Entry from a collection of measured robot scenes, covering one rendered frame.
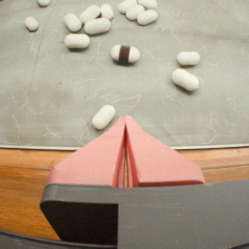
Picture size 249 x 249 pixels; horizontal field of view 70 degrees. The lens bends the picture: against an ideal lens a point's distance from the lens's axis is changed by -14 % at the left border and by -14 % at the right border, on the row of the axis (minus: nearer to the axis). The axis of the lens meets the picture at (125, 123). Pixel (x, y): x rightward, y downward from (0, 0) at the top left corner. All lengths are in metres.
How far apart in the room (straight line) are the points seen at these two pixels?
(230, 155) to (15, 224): 0.27
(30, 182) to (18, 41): 0.23
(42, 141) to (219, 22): 0.33
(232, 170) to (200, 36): 0.20
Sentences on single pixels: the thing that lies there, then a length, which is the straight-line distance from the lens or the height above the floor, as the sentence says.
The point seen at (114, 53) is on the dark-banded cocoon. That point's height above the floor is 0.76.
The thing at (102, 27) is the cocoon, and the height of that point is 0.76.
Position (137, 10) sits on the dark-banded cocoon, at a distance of 0.32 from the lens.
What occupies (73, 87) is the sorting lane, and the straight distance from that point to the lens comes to 0.27.
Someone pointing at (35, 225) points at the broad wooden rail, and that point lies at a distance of 0.24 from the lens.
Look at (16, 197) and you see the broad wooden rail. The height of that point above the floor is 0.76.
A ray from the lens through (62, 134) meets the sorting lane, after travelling 0.26.
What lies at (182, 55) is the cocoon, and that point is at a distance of 0.28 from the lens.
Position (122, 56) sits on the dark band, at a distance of 0.27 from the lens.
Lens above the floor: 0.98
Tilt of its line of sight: 75 degrees down
